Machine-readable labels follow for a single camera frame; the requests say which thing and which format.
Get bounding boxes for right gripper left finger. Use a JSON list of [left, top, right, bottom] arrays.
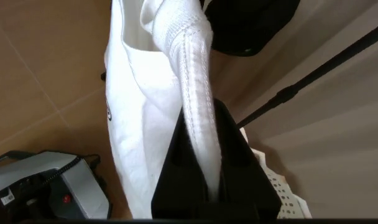
[[150, 107, 209, 219]]

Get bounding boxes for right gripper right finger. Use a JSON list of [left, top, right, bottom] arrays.
[[213, 98, 282, 219]]

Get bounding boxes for white printed t-shirt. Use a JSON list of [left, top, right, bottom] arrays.
[[103, 0, 223, 220]]

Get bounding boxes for black shorts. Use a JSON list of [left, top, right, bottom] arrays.
[[200, 0, 302, 57]]

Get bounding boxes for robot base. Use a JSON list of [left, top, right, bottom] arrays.
[[0, 150, 113, 220]]

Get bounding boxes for white laundry basket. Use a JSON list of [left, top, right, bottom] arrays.
[[239, 127, 313, 220]]

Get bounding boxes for black clothes rack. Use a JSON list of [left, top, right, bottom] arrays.
[[100, 19, 378, 129]]

